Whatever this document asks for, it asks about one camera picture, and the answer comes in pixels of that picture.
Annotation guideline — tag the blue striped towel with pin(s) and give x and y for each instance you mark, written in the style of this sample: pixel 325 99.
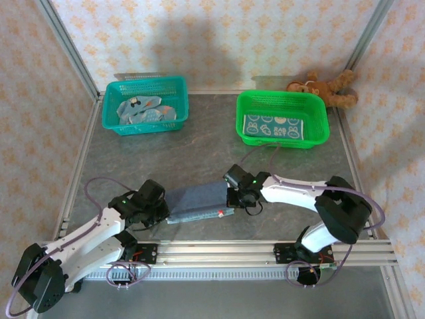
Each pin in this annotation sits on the blue striped towel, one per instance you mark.
pixel 199 201

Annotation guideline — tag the teal rabbit print towel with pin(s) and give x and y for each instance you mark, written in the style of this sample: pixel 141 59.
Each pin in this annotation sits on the teal rabbit print towel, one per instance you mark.
pixel 275 128

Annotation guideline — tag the blue polka dot towel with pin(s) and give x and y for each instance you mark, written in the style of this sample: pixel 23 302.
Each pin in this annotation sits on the blue polka dot towel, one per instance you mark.
pixel 146 111

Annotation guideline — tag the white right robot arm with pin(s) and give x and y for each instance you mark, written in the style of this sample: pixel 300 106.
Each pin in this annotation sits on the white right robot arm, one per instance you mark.
pixel 292 192

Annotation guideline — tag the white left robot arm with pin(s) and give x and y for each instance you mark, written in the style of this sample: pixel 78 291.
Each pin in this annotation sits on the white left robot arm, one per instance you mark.
pixel 83 239

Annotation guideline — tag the wide aluminium extrusion beam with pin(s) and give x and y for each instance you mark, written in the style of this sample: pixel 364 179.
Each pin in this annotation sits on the wide aluminium extrusion beam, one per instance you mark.
pixel 216 252

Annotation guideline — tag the teal plastic basket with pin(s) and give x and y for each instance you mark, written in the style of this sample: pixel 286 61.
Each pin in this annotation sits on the teal plastic basket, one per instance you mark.
pixel 113 113

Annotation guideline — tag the green circuit board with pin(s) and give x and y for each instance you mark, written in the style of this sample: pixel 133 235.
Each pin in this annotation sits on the green circuit board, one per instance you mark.
pixel 328 266

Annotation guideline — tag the green plastic basket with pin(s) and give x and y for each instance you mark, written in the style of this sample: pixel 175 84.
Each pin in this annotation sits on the green plastic basket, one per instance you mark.
pixel 318 113

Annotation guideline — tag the brown teddy bear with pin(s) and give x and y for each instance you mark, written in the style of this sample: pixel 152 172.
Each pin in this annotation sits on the brown teddy bear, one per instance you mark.
pixel 327 91

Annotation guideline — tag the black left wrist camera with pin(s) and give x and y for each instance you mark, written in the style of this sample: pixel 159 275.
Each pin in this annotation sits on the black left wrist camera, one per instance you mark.
pixel 151 191

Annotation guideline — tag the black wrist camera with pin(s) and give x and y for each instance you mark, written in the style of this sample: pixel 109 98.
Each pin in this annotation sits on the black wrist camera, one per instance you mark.
pixel 151 191
pixel 235 175

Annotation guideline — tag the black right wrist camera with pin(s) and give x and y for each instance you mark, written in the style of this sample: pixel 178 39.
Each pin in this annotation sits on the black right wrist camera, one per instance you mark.
pixel 235 175

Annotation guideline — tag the aluminium table edge rail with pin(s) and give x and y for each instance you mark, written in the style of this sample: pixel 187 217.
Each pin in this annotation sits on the aluminium table edge rail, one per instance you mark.
pixel 79 166
pixel 353 166

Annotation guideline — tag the aluminium frame post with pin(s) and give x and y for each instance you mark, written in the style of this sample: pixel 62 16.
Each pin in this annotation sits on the aluminium frame post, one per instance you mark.
pixel 72 53
pixel 369 33
pixel 396 292

